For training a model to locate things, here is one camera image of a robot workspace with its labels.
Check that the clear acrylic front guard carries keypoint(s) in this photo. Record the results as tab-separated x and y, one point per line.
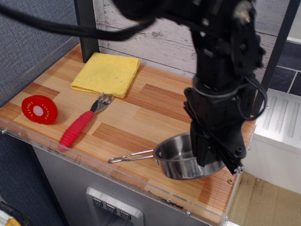
177	202

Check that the grey toy fridge cabinet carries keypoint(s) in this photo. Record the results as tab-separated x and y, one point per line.
69	182

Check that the red handled metal fork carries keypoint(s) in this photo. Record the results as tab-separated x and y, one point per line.
74	130

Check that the right black vertical post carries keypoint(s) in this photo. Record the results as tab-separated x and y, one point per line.
273	23

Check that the silver dispenser button panel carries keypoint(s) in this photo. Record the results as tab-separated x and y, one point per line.
109	211

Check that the red toy tomato slice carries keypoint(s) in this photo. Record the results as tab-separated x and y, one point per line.
40	109

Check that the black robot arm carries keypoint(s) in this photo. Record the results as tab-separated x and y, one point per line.
224	86

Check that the yellow object bottom left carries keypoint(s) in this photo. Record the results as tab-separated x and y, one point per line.
12	222

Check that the white toy sink unit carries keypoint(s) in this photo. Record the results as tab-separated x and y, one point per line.
274	153

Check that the stainless steel pot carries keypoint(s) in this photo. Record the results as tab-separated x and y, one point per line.
175	158

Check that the yellow cloth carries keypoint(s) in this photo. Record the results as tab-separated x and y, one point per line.
107	73

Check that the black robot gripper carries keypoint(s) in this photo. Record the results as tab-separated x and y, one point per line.
215	130

